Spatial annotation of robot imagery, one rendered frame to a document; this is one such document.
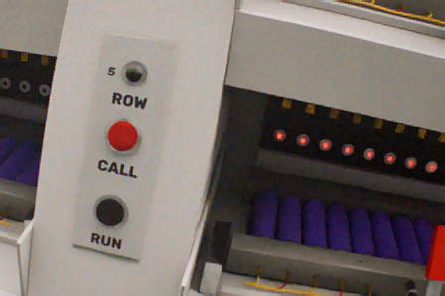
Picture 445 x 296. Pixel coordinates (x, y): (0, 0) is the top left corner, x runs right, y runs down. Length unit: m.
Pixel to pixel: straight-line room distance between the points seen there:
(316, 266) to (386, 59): 0.15
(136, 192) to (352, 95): 0.13
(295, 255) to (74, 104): 0.18
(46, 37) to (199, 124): 0.11
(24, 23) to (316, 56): 0.17
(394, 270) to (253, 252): 0.11
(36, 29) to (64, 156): 0.08
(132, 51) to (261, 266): 0.17
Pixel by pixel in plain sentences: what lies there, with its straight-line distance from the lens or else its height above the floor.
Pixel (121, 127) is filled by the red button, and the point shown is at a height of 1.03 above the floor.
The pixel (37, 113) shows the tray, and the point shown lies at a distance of 0.50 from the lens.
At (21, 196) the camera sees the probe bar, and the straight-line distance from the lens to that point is 0.40.
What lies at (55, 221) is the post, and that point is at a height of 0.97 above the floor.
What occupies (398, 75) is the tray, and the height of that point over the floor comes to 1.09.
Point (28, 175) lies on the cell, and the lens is 0.43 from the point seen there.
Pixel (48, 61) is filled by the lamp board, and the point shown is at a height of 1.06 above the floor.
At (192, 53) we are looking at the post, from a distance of 0.29.
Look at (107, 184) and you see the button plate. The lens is 0.30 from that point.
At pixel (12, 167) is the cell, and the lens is 0.44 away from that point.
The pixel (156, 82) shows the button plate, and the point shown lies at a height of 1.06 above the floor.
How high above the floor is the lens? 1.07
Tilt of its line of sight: 7 degrees down
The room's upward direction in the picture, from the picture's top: 10 degrees clockwise
